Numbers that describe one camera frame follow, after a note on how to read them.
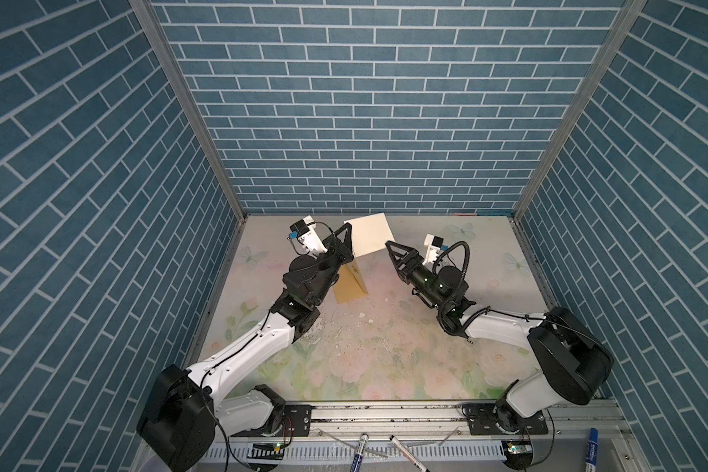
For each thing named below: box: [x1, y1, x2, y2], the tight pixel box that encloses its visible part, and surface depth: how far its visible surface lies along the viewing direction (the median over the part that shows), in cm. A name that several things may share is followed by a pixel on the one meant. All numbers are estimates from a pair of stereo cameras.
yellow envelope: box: [332, 260, 369, 304], surface depth 101 cm
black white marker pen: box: [389, 434, 431, 472], surface depth 71 cm
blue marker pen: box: [350, 432, 369, 472], surface depth 69 cm
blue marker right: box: [584, 427, 599, 472], surface depth 70 cm
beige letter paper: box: [343, 212, 397, 258], surface depth 77 cm
